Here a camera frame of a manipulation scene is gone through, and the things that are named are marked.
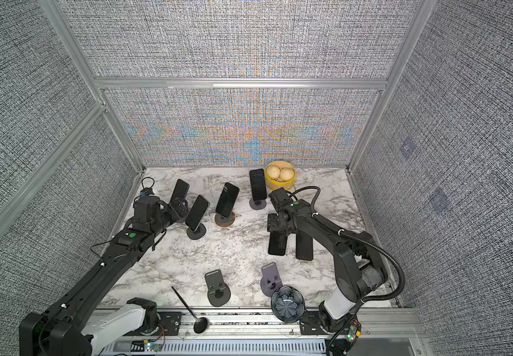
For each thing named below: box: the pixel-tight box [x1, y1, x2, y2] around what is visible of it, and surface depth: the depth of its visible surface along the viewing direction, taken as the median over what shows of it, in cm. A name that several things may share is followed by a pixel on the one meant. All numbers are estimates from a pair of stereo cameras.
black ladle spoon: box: [171, 286, 209, 334], surface depth 75 cm
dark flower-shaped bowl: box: [270, 285, 306, 324], surface depth 77 cm
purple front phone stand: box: [260, 261, 284, 297], surface depth 78 cm
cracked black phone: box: [215, 181, 240, 219], surface depth 93 cm
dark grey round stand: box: [186, 222, 207, 241], surface depth 96 cm
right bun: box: [279, 167, 296, 181], surface depth 112 cm
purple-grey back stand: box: [249, 198, 267, 210], surface depth 108 cm
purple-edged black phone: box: [249, 168, 267, 201], surface depth 99 cm
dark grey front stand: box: [204, 269, 232, 308], surface depth 77 cm
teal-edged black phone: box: [185, 195, 211, 232], surface depth 90 cm
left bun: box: [266, 164, 281, 180], surface depth 112 cm
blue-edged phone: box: [169, 178, 190, 203], surface depth 96 cm
